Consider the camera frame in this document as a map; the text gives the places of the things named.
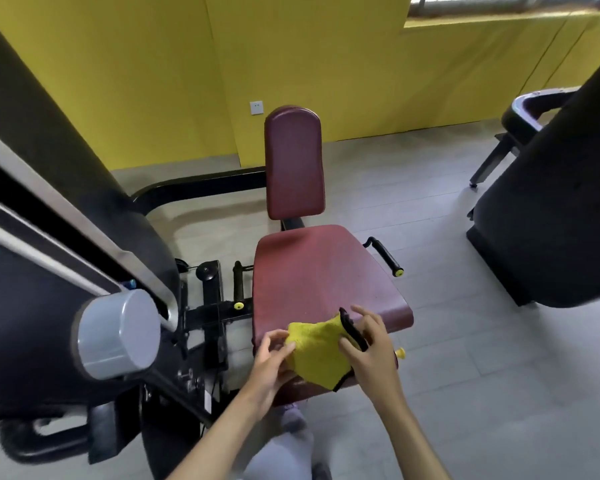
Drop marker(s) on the maroon padded machine seat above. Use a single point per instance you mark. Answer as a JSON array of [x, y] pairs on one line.
[[320, 279]]

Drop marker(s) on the person's right forearm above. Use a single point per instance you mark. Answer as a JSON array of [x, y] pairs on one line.
[[411, 434]]

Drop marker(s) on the yellow cleaning cloth black trim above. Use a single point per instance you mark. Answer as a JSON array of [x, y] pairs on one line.
[[320, 352]]

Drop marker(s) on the white wall socket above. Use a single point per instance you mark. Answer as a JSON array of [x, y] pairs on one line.
[[256, 107]]

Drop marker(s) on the person's left thumb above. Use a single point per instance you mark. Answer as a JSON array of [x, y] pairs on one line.
[[285, 353]]

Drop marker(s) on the maroon padded backrest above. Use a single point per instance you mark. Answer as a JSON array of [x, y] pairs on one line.
[[294, 162]]

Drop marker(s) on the person's grey trouser leg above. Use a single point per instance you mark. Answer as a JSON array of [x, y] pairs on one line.
[[280, 444]]

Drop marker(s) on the grey cylindrical pivot cover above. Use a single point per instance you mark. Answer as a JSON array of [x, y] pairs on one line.
[[117, 334]]

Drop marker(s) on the person's right middle finger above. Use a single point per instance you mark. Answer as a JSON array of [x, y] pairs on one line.
[[370, 317]]

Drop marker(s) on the window with metal bars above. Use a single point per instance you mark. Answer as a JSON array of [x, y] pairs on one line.
[[500, 3]]

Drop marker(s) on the black padded gym bench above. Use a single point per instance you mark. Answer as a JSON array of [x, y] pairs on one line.
[[522, 119]]

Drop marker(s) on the black gym machine frame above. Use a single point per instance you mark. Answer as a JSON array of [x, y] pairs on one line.
[[55, 274]]

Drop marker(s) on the yellow adjustment knob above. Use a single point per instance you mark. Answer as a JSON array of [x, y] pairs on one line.
[[400, 353]]

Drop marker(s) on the person's left forearm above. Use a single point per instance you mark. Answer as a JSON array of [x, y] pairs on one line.
[[215, 437]]

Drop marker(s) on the person's right hand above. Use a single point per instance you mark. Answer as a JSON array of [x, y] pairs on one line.
[[374, 362]]

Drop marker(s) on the person's left hand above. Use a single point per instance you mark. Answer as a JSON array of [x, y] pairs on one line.
[[265, 367]]

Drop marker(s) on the person's right thumb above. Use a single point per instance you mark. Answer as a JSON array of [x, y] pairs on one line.
[[349, 348]]

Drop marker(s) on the black gym machine shroud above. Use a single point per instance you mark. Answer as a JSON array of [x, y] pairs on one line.
[[555, 194]]

